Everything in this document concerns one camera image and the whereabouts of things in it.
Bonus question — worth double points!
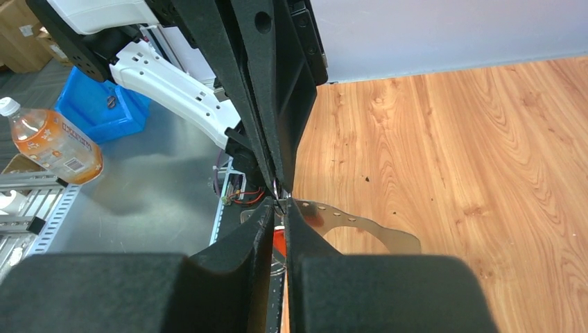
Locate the cardboard boxes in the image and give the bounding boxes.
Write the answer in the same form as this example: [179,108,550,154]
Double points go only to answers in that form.
[1,1,72,74]

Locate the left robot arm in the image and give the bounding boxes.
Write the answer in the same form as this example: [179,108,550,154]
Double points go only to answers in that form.
[28,1,328,193]

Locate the red-headed key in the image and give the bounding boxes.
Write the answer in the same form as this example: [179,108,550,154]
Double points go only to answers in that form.
[273,229,287,257]

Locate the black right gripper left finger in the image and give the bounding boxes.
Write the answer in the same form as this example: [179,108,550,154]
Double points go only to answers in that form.
[1,198,274,332]

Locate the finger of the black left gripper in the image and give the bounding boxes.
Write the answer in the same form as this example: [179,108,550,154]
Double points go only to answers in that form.
[172,1,275,187]
[231,1,328,192]

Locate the orange labelled bottle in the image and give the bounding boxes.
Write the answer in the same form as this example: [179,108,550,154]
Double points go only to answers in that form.
[1,97,104,185]

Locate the blue plastic bin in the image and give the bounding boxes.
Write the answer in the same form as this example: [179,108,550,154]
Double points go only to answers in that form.
[54,67,150,144]

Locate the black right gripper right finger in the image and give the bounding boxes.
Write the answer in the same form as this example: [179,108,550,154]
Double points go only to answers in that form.
[283,200,498,332]

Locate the metal key organizer plate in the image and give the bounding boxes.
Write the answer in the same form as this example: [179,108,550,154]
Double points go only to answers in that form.
[268,198,422,257]

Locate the small split ring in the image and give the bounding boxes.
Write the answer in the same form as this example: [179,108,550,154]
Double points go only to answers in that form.
[272,179,288,216]

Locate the aluminium frame with white part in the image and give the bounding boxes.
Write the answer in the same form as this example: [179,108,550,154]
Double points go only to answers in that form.
[1,171,80,280]

